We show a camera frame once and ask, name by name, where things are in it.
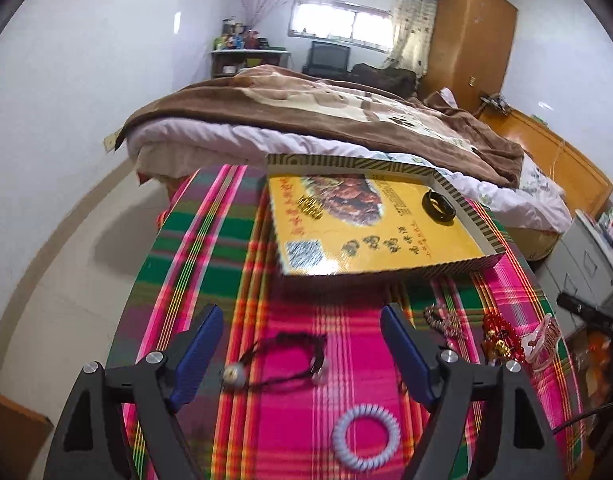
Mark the patterned curtain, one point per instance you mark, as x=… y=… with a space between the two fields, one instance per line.
x=411 y=25

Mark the dried branch decoration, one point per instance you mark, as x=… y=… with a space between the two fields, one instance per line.
x=259 y=7

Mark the window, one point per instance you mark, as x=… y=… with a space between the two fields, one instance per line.
x=336 y=22

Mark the yellow printed cardboard box tray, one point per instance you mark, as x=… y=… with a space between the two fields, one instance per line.
x=376 y=230

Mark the pink hair claw clip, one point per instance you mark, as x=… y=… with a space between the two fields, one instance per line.
x=543 y=340

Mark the brown printed blanket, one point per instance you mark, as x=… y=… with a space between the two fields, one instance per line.
x=286 y=100

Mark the black chair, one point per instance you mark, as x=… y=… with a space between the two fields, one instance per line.
x=330 y=57

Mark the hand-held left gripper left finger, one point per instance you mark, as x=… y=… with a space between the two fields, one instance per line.
x=201 y=355

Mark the pink green plaid tablecloth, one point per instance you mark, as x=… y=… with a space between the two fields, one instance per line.
x=296 y=320

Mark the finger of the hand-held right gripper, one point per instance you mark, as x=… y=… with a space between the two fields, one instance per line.
x=591 y=310

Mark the wooden headboard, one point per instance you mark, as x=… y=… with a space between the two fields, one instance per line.
x=556 y=155

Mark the wooden wardrobe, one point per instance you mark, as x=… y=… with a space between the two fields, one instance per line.
x=471 y=45

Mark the shelf table with toys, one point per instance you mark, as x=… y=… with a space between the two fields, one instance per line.
x=246 y=52

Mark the bed with brown blanket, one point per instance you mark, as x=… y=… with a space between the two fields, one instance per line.
x=226 y=137

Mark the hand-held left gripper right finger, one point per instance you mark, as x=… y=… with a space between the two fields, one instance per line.
x=406 y=355

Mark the yellow mattress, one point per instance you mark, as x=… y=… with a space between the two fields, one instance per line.
x=531 y=245

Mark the dark cloth pile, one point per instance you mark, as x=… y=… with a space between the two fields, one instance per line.
x=384 y=79

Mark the black bangle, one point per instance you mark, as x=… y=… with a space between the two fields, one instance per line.
x=426 y=206

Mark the grey metal cabinet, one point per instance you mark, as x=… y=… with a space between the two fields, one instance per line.
x=581 y=265

